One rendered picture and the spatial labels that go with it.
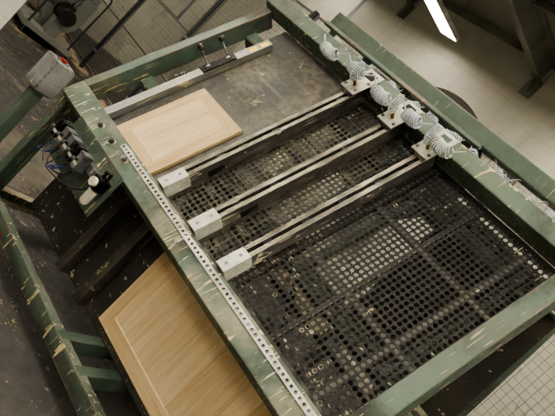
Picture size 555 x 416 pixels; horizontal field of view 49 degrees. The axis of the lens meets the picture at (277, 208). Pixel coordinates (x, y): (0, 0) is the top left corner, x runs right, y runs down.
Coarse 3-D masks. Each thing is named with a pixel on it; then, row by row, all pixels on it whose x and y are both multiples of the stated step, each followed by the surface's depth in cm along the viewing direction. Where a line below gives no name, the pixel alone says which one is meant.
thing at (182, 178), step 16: (368, 64) 283; (352, 80) 288; (368, 80) 295; (336, 96) 294; (352, 96) 294; (304, 112) 287; (320, 112) 288; (336, 112) 295; (272, 128) 282; (288, 128) 282; (304, 128) 289; (240, 144) 276; (256, 144) 277; (272, 144) 283; (208, 160) 271; (224, 160) 272; (240, 160) 278; (176, 176) 265; (192, 176) 267; (208, 176) 273; (176, 192) 268
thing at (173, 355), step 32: (160, 256) 275; (128, 288) 278; (160, 288) 270; (128, 320) 272; (160, 320) 264; (192, 320) 257; (128, 352) 266; (160, 352) 259; (192, 352) 252; (224, 352) 245; (160, 384) 254; (192, 384) 247; (224, 384) 241
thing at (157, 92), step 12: (264, 48) 325; (240, 60) 321; (192, 72) 314; (216, 72) 317; (168, 84) 308; (180, 84) 309; (144, 96) 303; (156, 96) 305; (108, 108) 298; (120, 108) 298; (132, 108) 302
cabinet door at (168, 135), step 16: (192, 96) 305; (208, 96) 305; (160, 112) 298; (176, 112) 298; (192, 112) 298; (208, 112) 298; (224, 112) 297; (128, 128) 292; (144, 128) 292; (160, 128) 292; (176, 128) 292; (192, 128) 291; (208, 128) 291; (224, 128) 290; (144, 144) 285; (160, 144) 285; (176, 144) 285; (192, 144) 284; (208, 144) 284; (144, 160) 279; (160, 160) 278; (176, 160) 278
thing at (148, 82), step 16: (144, 80) 322; (240, 192) 272; (416, 192) 267; (400, 208) 266; (432, 208) 263; (272, 224) 260; (432, 224) 264; (448, 224) 258; (448, 240) 258; (480, 240) 252; (480, 256) 247; (288, 272) 250; (320, 288) 240; (528, 288) 237; (320, 304) 236; (480, 304) 235; (352, 320) 231; (464, 320) 231; (368, 336) 227; (352, 352) 227; (368, 352) 222; (368, 368) 220; (384, 368) 217; (400, 368) 221
